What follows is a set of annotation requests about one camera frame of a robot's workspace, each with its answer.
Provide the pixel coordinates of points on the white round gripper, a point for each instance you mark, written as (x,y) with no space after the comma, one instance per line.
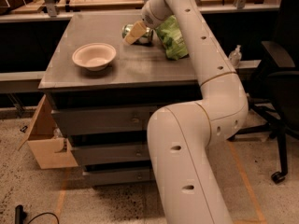
(151,16)

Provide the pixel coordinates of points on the crushed green soda can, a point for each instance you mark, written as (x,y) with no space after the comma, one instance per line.
(144,40)

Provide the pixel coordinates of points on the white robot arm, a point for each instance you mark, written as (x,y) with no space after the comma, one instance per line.
(178,134)

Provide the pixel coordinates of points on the green chip bag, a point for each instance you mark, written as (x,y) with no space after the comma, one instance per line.
(172,40)

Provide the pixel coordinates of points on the white paper bowl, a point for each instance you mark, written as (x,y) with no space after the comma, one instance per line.
(94,56)

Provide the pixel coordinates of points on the grey drawer cabinet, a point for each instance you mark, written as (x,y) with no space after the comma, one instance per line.
(139,75)

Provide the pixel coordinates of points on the clear sanitizer pump bottle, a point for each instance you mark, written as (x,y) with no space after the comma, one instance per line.
(235,56)

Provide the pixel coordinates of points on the top grey drawer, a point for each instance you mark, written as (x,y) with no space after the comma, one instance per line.
(103,120)

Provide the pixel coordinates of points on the grey drawer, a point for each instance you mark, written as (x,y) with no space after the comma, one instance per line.
(110,153)
(103,120)
(119,176)

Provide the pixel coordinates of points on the middle grey drawer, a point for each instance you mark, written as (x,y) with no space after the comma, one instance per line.
(110,153)

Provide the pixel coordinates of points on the open cardboard box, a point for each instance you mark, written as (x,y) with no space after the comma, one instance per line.
(50,149)

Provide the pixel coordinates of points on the bottom grey drawer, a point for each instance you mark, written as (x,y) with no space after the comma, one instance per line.
(119,176)

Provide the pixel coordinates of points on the black office chair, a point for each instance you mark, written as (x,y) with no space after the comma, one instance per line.
(274,84)

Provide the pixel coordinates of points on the grey metal ledge rail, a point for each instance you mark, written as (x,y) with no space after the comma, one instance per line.
(29,81)

